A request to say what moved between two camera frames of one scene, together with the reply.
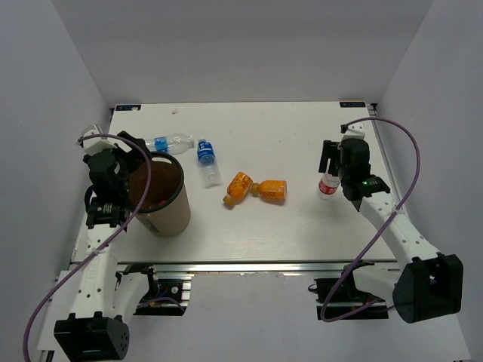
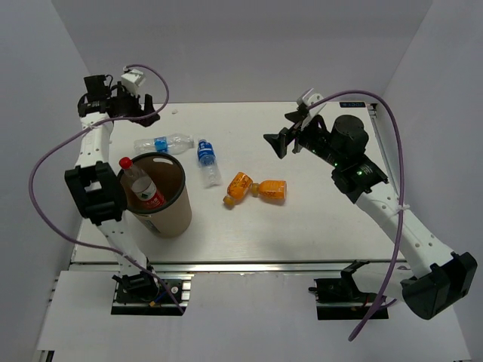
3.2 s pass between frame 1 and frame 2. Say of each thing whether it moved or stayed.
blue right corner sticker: stayed
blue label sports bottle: stayed
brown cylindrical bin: stayed
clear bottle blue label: stayed
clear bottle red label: moved
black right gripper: moved
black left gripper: moved
